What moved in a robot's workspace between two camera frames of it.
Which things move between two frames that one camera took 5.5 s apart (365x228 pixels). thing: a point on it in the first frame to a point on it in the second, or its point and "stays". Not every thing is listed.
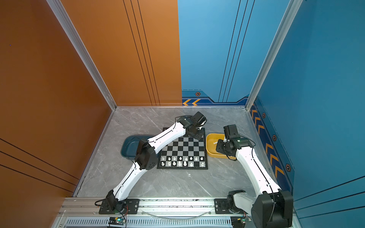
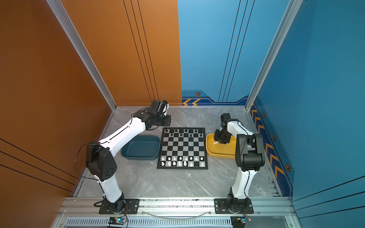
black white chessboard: (185, 153) stays
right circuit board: (238, 222) stays
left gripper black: (200, 135) to (168, 118)
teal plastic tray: (129, 147) stays
